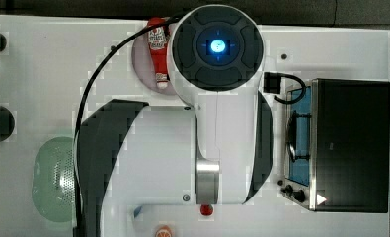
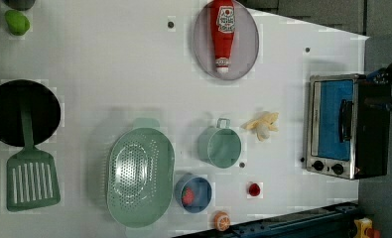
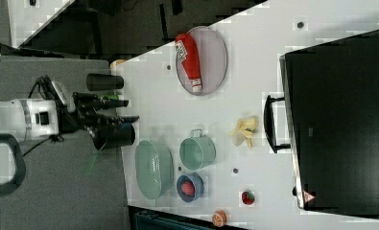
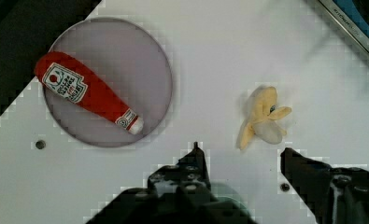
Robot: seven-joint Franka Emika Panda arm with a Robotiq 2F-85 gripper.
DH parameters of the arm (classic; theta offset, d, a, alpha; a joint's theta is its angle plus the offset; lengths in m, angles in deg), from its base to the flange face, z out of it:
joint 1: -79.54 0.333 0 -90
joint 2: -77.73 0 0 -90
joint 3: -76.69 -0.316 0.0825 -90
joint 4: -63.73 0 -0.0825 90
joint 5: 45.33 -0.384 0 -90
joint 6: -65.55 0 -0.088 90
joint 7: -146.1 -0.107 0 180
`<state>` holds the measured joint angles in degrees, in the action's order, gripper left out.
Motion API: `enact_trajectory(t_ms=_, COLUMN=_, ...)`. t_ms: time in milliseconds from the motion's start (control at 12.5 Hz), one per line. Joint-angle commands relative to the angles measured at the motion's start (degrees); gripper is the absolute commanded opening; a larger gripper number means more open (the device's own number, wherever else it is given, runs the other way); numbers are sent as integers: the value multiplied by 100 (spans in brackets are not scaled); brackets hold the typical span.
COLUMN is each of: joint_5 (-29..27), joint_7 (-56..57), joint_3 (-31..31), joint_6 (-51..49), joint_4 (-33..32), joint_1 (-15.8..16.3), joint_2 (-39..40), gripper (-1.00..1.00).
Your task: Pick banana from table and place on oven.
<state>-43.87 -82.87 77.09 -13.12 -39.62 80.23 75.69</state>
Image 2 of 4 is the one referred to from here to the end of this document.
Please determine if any black frying pan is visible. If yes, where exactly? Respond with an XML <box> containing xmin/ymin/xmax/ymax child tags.
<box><xmin>0</xmin><ymin>79</ymin><xmax>61</xmax><ymax>147</ymax></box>

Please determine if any red toy strawberry in bowl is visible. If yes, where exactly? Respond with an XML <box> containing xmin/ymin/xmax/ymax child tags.
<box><xmin>182</xmin><ymin>187</ymin><xmax>195</xmax><ymax>206</ymax></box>

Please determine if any green metal cup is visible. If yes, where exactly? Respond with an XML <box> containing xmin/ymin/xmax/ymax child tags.
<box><xmin>197</xmin><ymin>118</ymin><xmax>241</xmax><ymax>169</ymax></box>

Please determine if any blue metal frame rail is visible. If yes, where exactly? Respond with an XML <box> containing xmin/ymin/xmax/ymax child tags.
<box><xmin>175</xmin><ymin>202</ymin><xmax>361</xmax><ymax>238</ymax></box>

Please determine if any yellow red emergency button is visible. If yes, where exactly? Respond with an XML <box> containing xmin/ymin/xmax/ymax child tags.
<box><xmin>354</xmin><ymin>218</ymin><xmax>381</xmax><ymax>238</ymax></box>

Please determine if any green slotted spatula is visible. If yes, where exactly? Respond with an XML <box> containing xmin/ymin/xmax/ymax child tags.
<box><xmin>6</xmin><ymin>100</ymin><xmax>61</xmax><ymax>212</ymax></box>

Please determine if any red toy strawberry on table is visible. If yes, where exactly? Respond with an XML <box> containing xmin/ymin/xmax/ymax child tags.
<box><xmin>248</xmin><ymin>183</ymin><xmax>261</xmax><ymax>196</ymax></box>

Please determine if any dark grey cup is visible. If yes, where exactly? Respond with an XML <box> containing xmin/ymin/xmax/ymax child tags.
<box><xmin>4</xmin><ymin>0</ymin><xmax>36</xmax><ymax>11</ymax></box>

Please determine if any blue small bowl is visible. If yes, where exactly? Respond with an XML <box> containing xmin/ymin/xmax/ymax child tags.
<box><xmin>175</xmin><ymin>174</ymin><xmax>212</xmax><ymax>213</ymax></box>

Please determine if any black silver toaster oven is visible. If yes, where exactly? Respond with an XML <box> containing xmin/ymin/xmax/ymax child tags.
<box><xmin>306</xmin><ymin>74</ymin><xmax>391</xmax><ymax>179</ymax></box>

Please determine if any green oval colander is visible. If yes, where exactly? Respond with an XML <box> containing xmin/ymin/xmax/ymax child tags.
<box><xmin>106</xmin><ymin>118</ymin><xmax>175</xmax><ymax>228</ymax></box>

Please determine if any red ketchup bottle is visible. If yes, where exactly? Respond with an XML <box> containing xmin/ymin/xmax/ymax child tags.
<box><xmin>210</xmin><ymin>0</ymin><xmax>235</xmax><ymax>73</ymax></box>

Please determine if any yellow plush peeled banana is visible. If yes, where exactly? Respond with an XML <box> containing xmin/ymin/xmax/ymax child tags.
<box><xmin>242</xmin><ymin>112</ymin><xmax>279</xmax><ymax>142</ymax></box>

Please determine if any grey round plate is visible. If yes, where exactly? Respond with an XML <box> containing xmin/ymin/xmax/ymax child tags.
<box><xmin>193</xmin><ymin>0</ymin><xmax>259</xmax><ymax>80</ymax></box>

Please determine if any green toy pepper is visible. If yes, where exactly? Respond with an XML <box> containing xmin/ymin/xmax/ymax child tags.
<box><xmin>4</xmin><ymin>10</ymin><xmax>31</xmax><ymax>36</ymax></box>

